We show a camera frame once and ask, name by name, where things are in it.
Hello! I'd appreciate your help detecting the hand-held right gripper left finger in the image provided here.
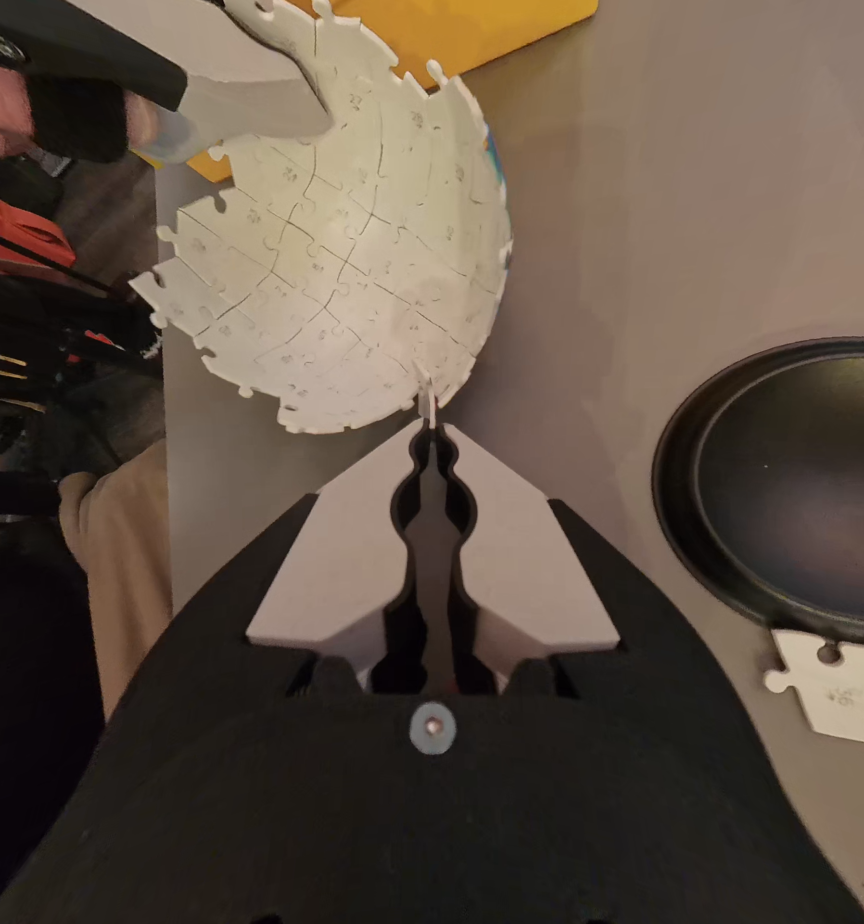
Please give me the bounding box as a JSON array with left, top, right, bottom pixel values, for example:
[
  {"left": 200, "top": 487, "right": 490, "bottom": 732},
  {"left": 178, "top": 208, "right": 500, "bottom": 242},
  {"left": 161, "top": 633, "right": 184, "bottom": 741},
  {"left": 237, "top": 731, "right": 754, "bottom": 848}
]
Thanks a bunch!
[{"left": 246, "top": 419, "right": 429, "bottom": 691}]

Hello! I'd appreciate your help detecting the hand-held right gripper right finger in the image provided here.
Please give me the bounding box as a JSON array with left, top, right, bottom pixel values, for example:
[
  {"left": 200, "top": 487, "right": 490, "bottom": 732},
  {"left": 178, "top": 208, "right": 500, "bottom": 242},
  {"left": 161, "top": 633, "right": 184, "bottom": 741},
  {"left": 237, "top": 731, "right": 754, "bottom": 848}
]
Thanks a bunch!
[{"left": 431, "top": 424, "right": 622, "bottom": 691}]

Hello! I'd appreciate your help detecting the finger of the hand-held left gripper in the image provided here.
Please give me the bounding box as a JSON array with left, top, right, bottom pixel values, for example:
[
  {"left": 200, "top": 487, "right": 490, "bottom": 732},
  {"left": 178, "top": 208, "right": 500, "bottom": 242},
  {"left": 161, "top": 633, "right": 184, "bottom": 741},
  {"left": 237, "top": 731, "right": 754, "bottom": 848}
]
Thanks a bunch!
[{"left": 67, "top": 0, "right": 333, "bottom": 164}]

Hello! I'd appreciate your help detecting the white puzzle ball shell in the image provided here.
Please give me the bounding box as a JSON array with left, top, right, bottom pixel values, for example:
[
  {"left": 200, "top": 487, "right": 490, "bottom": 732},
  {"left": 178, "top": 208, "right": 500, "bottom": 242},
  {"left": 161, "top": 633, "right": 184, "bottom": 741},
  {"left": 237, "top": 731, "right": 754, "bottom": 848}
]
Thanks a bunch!
[{"left": 127, "top": 0, "right": 514, "bottom": 436}]

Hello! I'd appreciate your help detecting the person's beige trouser leg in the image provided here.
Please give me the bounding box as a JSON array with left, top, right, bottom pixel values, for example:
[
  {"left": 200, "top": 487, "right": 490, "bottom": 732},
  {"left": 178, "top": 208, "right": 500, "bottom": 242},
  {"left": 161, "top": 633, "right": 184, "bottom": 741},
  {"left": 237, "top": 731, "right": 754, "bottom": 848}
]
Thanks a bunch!
[{"left": 57, "top": 436, "right": 175, "bottom": 723}]

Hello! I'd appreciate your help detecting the red bag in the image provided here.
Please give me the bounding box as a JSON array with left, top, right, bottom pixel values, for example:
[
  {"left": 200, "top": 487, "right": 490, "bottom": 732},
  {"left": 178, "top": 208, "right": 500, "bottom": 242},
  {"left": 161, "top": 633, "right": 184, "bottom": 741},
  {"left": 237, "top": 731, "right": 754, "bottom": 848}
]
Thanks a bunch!
[{"left": 0, "top": 198, "right": 79, "bottom": 281}]

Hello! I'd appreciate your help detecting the black bowl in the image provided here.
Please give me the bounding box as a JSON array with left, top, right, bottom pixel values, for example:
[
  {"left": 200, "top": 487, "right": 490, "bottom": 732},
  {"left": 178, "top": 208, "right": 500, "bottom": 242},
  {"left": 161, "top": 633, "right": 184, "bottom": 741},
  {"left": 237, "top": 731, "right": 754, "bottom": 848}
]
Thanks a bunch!
[{"left": 652, "top": 335, "right": 864, "bottom": 651}]

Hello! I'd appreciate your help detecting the black bag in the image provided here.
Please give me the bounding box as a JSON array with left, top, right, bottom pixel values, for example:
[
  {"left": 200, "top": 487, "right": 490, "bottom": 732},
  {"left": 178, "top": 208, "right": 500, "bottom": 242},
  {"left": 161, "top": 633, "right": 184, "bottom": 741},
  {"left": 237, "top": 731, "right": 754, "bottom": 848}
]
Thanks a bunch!
[{"left": 0, "top": 278, "right": 166, "bottom": 466}]

